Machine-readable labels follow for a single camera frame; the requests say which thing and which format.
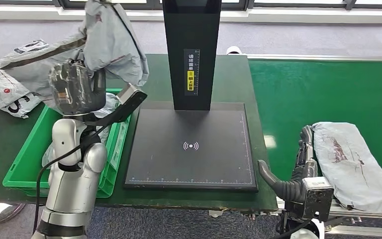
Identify black yellow scanner label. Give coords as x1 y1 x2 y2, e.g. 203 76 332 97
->
184 48 200 96

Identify white table bracket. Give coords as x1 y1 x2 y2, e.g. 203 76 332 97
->
208 208 225 219

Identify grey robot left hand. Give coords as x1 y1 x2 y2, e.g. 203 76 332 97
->
48 59 107 116

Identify grey parcel bag dark stain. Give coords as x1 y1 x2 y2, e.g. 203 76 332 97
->
312 122 382 214

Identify dark window frame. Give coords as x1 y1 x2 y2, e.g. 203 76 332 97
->
0 0 382 11

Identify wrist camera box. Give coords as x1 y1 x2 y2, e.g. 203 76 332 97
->
113 83 148 117
301 177 335 222

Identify green plastic crate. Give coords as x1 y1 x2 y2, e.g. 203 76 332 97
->
2 88 132 199

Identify plump grey parcel bag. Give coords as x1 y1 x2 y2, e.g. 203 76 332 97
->
42 93 122 169

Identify green conveyor belt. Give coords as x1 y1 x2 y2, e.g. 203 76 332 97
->
247 59 382 200

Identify white bag black lettering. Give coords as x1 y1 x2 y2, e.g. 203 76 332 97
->
0 92 43 119

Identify black inbound scanner machine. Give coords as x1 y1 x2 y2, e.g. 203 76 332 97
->
124 0 258 192

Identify grey parcel bag red smear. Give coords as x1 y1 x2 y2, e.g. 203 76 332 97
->
0 0 150 111

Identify round chrome stand base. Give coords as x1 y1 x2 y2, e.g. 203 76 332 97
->
0 202 27 224

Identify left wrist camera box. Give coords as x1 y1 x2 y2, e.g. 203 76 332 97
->
113 83 148 117

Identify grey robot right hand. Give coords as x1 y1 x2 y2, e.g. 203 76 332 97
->
258 125 319 204

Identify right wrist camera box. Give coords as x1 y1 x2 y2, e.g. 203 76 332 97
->
301 177 335 222

